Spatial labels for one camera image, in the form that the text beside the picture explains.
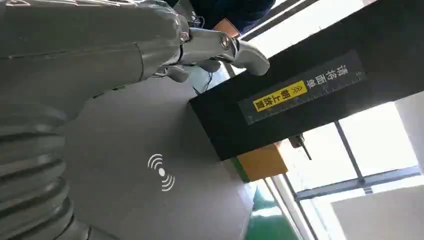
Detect aluminium conveyor frame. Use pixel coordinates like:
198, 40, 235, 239
264, 174, 320, 240

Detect brown cardboard box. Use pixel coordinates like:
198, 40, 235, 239
236, 142, 289, 182

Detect green conveyor belt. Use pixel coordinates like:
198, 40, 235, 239
245, 185, 301, 240

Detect black scanner column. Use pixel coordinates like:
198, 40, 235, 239
188, 0, 424, 162

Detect grey scanner base plate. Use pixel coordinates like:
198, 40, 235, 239
62, 76, 256, 240

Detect person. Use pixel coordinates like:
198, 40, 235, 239
165, 0, 276, 39

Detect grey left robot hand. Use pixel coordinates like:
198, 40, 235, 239
0, 0, 271, 120

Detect black cable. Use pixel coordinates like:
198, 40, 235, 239
190, 71, 216, 95

